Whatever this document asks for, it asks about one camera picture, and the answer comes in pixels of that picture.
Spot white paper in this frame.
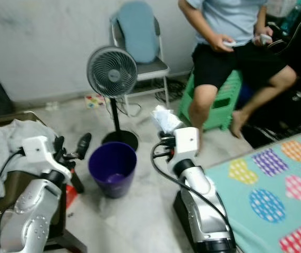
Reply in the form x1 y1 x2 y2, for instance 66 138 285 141
151 105 185 135

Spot red box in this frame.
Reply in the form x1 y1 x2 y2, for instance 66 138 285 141
65 182 80 211

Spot purple waste bin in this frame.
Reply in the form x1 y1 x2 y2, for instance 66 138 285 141
88 141 138 199

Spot grey clothes pile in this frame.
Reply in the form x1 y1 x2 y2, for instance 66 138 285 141
0 119 51 198

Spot green plastic stool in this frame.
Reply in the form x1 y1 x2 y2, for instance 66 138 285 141
178 69 243 131

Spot grey metal folding chair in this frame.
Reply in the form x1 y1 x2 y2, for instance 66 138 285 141
111 16 172 109

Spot dark bed base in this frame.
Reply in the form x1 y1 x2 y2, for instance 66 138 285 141
173 190 206 253

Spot teal cushion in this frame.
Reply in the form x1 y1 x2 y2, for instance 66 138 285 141
116 0 160 65

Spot teal blanket colourful shapes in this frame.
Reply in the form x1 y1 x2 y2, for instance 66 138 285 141
204 126 301 253

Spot seated person black shorts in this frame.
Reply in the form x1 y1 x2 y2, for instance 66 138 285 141
178 0 298 140

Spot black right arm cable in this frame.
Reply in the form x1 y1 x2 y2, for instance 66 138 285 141
151 141 238 248

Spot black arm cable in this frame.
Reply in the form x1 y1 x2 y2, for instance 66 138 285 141
0 149 25 253
151 141 238 248

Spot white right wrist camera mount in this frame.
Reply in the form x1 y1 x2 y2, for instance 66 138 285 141
173 126 200 170

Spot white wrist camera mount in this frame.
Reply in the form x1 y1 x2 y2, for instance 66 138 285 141
21 135 73 177
173 126 200 170

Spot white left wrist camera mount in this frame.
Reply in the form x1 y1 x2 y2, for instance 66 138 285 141
21 135 73 177

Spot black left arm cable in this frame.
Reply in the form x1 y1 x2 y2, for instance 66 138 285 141
0 149 25 253

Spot grey pedestal fan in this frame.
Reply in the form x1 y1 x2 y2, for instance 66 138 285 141
86 45 139 152

